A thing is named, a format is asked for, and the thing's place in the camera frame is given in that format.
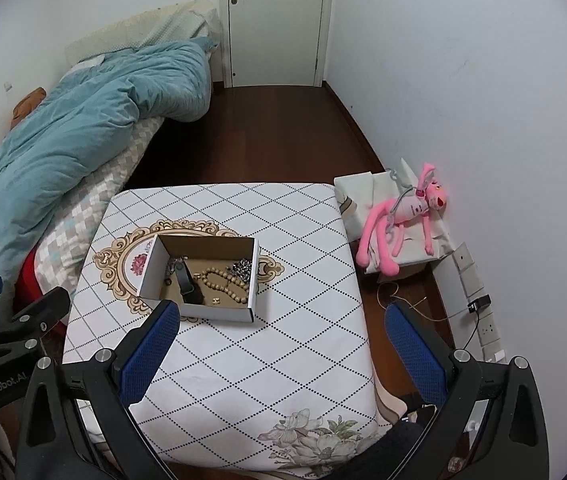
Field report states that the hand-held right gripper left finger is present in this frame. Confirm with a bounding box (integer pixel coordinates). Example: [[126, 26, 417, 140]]
[[14, 301, 199, 480]]

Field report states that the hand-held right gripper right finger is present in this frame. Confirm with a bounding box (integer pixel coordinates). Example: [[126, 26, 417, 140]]
[[385, 301, 550, 480]]

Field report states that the black band bracelet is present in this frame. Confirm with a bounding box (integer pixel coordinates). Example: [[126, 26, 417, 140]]
[[174, 262, 203, 306]]

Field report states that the white cardboard box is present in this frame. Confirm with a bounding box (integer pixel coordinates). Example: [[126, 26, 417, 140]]
[[136, 232, 260, 324]]

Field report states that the thin silver disc bracelet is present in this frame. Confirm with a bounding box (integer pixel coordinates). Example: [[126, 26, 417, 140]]
[[164, 256, 187, 286]]

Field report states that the tan beaded bracelet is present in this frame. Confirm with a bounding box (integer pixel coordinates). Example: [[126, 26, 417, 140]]
[[192, 266, 250, 306]]

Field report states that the thick silver chain bracelet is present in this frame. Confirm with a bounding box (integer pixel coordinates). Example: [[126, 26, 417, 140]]
[[228, 257, 254, 283]]

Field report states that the red bed skirt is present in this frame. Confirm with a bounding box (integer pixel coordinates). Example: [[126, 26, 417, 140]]
[[14, 255, 44, 313]]

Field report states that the checkered bed sheet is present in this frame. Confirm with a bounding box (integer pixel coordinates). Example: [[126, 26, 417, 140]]
[[31, 115, 167, 296]]

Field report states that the pink plush toy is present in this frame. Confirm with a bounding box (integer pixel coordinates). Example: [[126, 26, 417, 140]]
[[355, 162, 448, 277]]

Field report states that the diamond pattern floral tablecloth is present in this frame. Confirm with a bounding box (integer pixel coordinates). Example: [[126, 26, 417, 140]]
[[62, 182, 394, 478]]

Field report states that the light blue quilt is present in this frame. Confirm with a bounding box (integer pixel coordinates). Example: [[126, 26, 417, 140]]
[[0, 36, 219, 311]]

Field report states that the grey clothes hanger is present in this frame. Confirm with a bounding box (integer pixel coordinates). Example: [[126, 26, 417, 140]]
[[387, 169, 427, 231]]

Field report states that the white folded cloth bag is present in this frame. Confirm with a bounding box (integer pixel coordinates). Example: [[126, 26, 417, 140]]
[[333, 171, 389, 226]]

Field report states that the cream headboard cushion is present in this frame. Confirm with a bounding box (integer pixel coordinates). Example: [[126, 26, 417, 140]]
[[65, 0, 222, 63]]

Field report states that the pale textured pillow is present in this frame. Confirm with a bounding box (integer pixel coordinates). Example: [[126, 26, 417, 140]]
[[138, 10, 214, 48]]

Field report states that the white door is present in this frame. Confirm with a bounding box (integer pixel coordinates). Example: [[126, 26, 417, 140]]
[[218, 0, 337, 88]]

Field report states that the beige cable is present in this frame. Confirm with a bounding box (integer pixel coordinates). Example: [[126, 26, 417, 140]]
[[376, 282, 469, 321]]

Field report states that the black cable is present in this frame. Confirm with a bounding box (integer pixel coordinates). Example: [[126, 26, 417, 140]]
[[467, 310, 482, 350]]

